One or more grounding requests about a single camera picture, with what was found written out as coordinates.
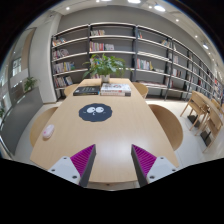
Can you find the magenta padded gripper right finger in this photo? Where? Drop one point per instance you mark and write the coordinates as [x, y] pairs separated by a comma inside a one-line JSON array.
[[148, 167]]

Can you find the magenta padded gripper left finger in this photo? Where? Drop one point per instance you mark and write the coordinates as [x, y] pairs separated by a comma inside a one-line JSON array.
[[77, 168]]

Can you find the pink white computer mouse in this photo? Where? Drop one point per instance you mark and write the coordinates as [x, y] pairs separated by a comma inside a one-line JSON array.
[[48, 131]]

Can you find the dark round cartoon mouse pad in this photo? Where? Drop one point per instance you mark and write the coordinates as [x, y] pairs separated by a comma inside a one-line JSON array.
[[96, 112]]

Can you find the wooden chair near right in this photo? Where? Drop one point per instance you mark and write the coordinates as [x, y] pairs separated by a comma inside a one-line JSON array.
[[170, 125]]

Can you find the wooden side chair right front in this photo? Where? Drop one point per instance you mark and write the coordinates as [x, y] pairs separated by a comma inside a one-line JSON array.
[[210, 128]]

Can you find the wooden side chair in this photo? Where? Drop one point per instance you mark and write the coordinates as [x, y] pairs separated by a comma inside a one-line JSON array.
[[210, 128], [199, 107]]

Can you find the wooden side chair right back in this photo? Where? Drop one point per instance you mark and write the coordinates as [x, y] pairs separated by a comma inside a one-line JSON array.
[[199, 107]]

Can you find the black hardcover book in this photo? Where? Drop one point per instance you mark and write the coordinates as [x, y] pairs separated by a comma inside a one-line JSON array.
[[87, 90]]

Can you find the wooden chair far left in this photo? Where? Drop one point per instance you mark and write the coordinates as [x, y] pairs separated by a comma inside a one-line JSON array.
[[70, 89]]

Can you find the wooden chair far right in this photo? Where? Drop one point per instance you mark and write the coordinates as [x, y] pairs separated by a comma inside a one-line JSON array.
[[140, 89]]

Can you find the white red book stack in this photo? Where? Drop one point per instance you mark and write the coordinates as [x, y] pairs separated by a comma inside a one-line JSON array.
[[109, 89]]

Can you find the wooden side table right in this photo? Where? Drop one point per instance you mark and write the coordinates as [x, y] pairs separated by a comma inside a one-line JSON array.
[[210, 105]]

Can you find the small green plant left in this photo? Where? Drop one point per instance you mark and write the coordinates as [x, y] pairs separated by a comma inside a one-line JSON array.
[[29, 84]]

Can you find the green potted plant white pot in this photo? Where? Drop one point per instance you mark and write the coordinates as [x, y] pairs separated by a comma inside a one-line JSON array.
[[105, 66]]

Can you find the large grey wall bookshelf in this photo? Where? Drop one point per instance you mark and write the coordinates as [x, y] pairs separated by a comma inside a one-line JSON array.
[[167, 67]]

